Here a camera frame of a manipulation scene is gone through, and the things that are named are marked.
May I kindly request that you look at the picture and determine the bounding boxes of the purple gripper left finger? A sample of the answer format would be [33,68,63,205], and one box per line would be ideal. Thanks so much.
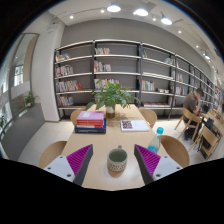
[67,144,93,186]

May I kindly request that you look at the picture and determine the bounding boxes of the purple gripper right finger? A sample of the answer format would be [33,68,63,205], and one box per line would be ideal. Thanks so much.
[134,144,160,185]

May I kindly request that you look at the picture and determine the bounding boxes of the clear plastic water bottle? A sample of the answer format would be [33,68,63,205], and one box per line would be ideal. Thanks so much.
[147,127,164,153]

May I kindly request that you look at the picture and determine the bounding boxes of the wooden chair near right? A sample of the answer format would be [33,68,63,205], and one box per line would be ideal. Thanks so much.
[161,135,190,168]

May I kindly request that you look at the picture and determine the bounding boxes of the wooden chair near left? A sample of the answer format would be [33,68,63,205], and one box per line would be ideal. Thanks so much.
[38,141,66,169]

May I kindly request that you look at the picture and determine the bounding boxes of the green speckled ceramic mug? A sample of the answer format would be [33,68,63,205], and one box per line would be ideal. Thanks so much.
[107,146,128,172]

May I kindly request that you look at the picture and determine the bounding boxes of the dark blue bottom book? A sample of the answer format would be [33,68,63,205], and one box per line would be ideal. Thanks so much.
[74,118,106,134]

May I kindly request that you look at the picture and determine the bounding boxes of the open magazine on table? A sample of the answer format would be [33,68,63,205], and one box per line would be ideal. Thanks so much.
[121,120,149,132]

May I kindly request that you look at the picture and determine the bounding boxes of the wooden chair far right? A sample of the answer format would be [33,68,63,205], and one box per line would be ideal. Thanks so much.
[139,108,157,128]

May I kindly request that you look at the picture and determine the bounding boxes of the pink red top book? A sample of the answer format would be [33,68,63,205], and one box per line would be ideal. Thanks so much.
[77,111,104,125]

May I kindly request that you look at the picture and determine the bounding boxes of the wooden chair far left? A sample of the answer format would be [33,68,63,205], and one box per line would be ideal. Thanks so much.
[70,109,85,125]

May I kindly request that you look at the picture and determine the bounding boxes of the wooden folding chair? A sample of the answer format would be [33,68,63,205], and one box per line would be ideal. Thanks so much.
[195,126,221,160]
[177,108,201,140]

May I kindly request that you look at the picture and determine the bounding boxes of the black bag on chair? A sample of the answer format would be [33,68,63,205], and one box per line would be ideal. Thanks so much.
[202,118,215,149]

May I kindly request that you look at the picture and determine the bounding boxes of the green potted plant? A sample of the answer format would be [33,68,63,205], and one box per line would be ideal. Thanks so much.
[85,83,140,118]

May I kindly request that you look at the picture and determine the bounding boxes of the seated person in brown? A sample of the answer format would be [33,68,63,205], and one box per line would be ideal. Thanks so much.
[183,88,204,140]

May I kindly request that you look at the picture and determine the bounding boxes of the small plant by window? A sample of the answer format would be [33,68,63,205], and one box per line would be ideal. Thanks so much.
[24,92,38,108]

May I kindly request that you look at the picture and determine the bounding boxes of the large grey bookshelf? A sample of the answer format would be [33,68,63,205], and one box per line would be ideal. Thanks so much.
[54,39,222,118]

